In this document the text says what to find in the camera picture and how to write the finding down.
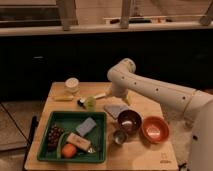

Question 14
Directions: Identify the dark purple bowl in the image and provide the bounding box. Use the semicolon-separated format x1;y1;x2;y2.
117;110;142;135

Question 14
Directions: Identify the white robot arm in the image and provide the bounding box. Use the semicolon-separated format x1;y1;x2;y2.
107;58;213;171

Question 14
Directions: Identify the blue folded towel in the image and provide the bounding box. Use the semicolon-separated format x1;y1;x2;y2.
104;105;129;119

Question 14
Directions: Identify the small metal cup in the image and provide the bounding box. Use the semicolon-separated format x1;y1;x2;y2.
113;130;127;145

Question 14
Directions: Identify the orange bowl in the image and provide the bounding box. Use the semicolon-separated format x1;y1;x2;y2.
141;116;170;144

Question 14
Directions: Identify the blue sponge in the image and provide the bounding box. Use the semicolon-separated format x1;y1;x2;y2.
76;117;96;137

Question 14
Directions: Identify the small black bottle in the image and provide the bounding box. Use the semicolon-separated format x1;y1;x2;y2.
77;99;85;107

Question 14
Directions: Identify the wooden table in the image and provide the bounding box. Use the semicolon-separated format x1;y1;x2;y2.
24;82;178;171

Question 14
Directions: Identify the white round jar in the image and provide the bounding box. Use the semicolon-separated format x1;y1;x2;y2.
65;78;79;93

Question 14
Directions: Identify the green plastic tray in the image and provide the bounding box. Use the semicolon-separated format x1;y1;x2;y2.
37;111;106;163

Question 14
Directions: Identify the yellow banana-like stick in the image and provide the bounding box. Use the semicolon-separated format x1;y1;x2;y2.
53;96;74;101

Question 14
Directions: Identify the tan wooden block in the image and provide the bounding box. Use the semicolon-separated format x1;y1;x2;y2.
67;133;91;151

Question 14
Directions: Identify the orange fruit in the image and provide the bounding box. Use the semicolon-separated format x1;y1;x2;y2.
61;143;77;158

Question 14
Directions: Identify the bunch of dark grapes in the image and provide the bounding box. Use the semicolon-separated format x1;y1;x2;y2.
47;125;64;150

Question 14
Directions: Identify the cream handled brush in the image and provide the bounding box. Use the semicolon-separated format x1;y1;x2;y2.
94;93;106;99

